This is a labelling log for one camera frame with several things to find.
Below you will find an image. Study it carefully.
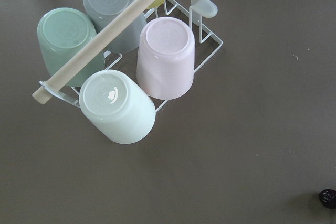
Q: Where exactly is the pink plastic cup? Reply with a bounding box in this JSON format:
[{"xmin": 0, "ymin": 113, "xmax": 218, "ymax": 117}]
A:
[{"xmin": 136, "ymin": 17, "xmax": 195, "ymax": 100}]

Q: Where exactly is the dark red cherry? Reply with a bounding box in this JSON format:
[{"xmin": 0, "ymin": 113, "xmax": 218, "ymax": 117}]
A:
[{"xmin": 319, "ymin": 189, "xmax": 336, "ymax": 209}]

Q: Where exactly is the white plastic cup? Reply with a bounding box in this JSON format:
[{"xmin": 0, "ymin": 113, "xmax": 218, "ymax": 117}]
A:
[{"xmin": 79, "ymin": 70, "xmax": 156, "ymax": 144}]

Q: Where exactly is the grey plastic cup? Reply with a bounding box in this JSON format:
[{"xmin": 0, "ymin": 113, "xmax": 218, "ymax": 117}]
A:
[{"xmin": 83, "ymin": 0, "xmax": 146, "ymax": 54}]

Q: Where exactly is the green plastic cup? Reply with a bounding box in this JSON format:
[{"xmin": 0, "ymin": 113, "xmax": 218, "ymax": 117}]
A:
[{"xmin": 37, "ymin": 7, "xmax": 97, "ymax": 75}]

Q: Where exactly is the white wire cup rack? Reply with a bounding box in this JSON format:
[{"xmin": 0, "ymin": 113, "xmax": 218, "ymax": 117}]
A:
[{"xmin": 39, "ymin": 0, "xmax": 224, "ymax": 109}]

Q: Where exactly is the wooden rack handle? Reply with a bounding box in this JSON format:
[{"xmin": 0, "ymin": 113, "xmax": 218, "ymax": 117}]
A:
[{"xmin": 46, "ymin": 0, "xmax": 154, "ymax": 91}]

